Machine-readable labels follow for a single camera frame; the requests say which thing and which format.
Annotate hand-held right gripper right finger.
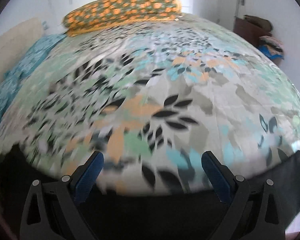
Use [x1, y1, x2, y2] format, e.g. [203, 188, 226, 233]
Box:
[201, 151, 287, 240]

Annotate orange floral pillow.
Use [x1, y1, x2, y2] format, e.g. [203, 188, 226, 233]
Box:
[61, 0, 182, 37]

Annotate black pants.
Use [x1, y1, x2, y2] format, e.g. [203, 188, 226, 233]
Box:
[0, 144, 300, 240]

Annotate pile of clothes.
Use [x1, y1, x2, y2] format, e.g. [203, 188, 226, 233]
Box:
[257, 35, 285, 60]

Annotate brown wooden cabinet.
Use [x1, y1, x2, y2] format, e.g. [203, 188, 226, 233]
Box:
[234, 17, 272, 46]

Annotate blue patterned pillow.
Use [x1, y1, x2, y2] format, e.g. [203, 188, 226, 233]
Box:
[0, 77, 25, 138]
[5, 34, 68, 80]

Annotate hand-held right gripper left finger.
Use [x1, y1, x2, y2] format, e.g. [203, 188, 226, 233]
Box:
[19, 151, 104, 240]

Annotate floral bed sheet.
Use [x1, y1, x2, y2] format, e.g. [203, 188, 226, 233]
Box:
[0, 12, 300, 197]

